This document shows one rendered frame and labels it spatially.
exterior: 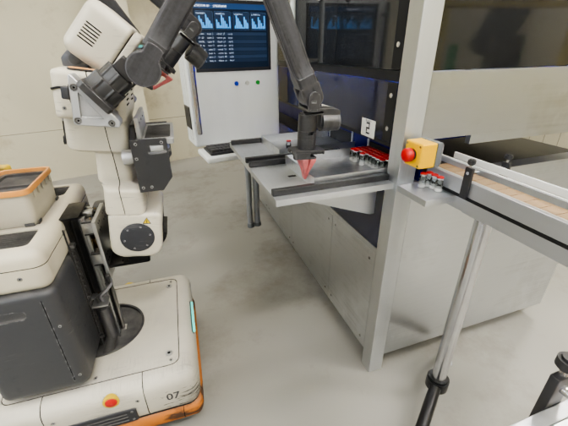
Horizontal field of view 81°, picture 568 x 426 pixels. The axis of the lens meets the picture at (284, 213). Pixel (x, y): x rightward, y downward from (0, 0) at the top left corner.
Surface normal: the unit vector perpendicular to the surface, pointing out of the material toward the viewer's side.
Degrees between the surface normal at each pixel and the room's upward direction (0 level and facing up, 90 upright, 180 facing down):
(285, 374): 0
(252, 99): 90
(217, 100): 90
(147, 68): 92
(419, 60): 90
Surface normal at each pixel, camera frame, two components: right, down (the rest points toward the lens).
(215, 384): -0.01, -0.90
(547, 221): -0.95, 0.15
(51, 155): 0.53, 0.37
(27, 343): 0.29, 0.42
